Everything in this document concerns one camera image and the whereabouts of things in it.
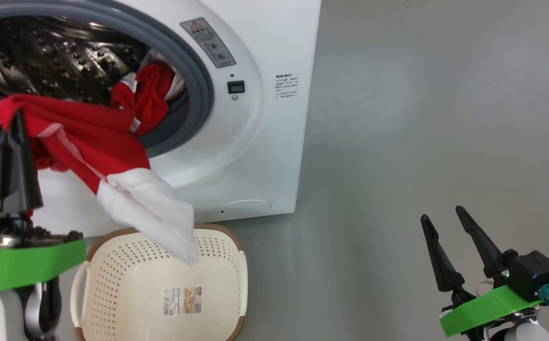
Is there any red and white garment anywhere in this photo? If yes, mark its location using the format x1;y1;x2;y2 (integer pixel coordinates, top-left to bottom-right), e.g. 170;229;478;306
0;61;199;266

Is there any cream perforated laundry basket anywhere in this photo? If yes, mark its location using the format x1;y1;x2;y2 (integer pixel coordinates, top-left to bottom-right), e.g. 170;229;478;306
70;224;248;341

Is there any white front-load washing machine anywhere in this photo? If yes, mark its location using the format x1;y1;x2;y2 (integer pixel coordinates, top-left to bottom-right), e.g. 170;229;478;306
0;0;322;237

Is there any paper label sticker on basket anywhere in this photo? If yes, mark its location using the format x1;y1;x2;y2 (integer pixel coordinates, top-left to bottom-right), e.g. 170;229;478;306
162;286;203;317

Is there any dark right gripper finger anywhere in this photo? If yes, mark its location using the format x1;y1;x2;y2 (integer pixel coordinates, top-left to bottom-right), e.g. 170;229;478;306
420;215;465;293
455;206;516;279

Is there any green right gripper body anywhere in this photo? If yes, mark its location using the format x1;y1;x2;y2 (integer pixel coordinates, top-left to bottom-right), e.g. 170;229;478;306
439;284;545;341

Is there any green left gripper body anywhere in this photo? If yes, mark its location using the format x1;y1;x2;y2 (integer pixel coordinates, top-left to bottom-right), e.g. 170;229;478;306
0;213;87;292

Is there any grey warning label sticker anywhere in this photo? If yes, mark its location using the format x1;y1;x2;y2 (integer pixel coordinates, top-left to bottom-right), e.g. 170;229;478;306
180;18;237;69

